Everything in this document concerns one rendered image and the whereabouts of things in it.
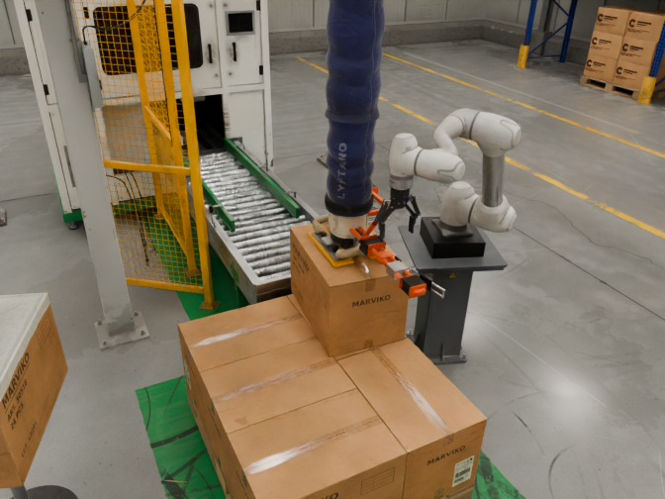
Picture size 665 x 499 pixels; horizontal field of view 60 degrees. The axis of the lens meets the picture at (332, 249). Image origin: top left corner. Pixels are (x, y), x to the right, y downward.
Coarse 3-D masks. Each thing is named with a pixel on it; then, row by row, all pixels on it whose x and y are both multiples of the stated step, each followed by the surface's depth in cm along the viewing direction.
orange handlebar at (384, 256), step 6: (372, 192) 301; (378, 198) 295; (372, 210) 282; (378, 210) 283; (360, 228) 266; (354, 234) 262; (372, 252) 248; (378, 252) 245; (384, 252) 245; (390, 252) 246; (378, 258) 244; (384, 258) 242; (390, 258) 243; (384, 264) 240; (396, 276) 232; (402, 276) 230; (420, 294) 222
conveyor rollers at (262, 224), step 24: (216, 168) 477; (240, 168) 477; (216, 192) 429; (240, 192) 436; (264, 192) 435; (216, 216) 396; (240, 216) 396; (264, 216) 403; (288, 216) 401; (240, 240) 371; (264, 240) 369; (288, 240) 368; (264, 264) 344; (288, 264) 342
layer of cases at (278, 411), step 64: (256, 320) 294; (192, 384) 287; (256, 384) 253; (320, 384) 254; (384, 384) 254; (448, 384) 255; (256, 448) 222; (320, 448) 223; (384, 448) 224; (448, 448) 234
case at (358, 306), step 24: (312, 264) 270; (360, 264) 266; (312, 288) 276; (336, 288) 251; (360, 288) 256; (384, 288) 261; (312, 312) 283; (336, 312) 258; (360, 312) 263; (384, 312) 268; (336, 336) 265; (360, 336) 270; (384, 336) 276
